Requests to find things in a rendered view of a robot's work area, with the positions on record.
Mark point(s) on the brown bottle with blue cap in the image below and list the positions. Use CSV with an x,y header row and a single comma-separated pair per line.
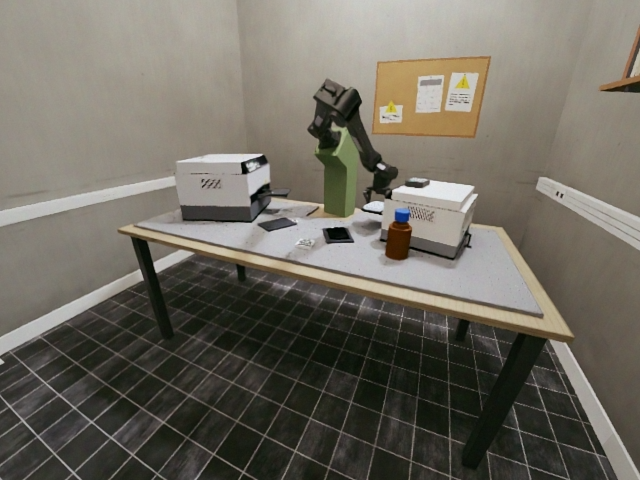
x,y
399,236

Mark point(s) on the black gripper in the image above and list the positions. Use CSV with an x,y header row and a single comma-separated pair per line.
x,y
378,186

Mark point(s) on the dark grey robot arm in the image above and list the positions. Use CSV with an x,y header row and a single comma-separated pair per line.
x,y
341,101

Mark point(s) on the white multi-well plate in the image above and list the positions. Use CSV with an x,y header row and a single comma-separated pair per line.
x,y
375,206

